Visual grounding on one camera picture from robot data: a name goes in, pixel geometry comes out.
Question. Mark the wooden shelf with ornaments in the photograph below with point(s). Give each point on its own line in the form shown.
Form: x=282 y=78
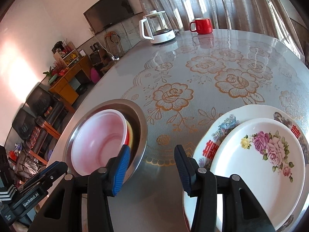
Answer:
x=66 y=55

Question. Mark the grey sheer window curtain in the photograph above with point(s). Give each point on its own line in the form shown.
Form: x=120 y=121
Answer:
x=217 y=0

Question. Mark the white power strip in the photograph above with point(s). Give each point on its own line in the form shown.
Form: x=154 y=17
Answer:
x=115 y=58

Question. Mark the green potted plant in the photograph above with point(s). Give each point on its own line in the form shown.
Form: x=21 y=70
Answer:
x=50 y=76

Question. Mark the wooden folding chair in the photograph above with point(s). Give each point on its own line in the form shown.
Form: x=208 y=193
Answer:
x=113 y=43

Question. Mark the pink plastic stool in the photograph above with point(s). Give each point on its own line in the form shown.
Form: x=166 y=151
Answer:
x=94 y=75

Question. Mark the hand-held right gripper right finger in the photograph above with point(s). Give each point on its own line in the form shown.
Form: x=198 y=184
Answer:
x=183 y=171

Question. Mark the white glass electric kettle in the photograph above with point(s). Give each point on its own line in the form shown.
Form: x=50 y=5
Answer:
x=163 y=37

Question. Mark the orange wooden cabinet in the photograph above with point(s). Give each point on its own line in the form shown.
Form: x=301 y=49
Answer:
x=65 y=87

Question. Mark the scalloped plate red print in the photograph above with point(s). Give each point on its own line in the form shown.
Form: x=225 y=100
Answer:
x=227 y=125

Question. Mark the red mug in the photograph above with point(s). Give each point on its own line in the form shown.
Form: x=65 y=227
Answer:
x=202 y=26

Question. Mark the small plate pink flower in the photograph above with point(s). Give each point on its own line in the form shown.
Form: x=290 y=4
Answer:
x=241 y=174

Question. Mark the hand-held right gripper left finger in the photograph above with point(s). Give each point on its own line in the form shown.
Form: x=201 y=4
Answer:
x=122 y=169

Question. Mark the stainless steel bowl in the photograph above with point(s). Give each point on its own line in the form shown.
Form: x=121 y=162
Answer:
x=138 y=123

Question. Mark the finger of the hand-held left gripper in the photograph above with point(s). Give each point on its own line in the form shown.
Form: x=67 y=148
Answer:
x=56 y=169
x=45 y=171

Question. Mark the black leather sofa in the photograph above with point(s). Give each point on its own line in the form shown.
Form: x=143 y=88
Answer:
x=38 y=101

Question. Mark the yellow plastic bowl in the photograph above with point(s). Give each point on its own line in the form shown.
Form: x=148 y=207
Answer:
x=130 y=135

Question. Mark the small black appliance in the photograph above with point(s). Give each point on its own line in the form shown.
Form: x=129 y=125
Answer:
x=97 y=58

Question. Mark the black wall television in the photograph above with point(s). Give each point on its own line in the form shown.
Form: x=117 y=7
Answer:
x=108 y=11

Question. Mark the red plastic bowl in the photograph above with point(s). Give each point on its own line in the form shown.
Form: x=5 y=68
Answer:
x=101 y=137

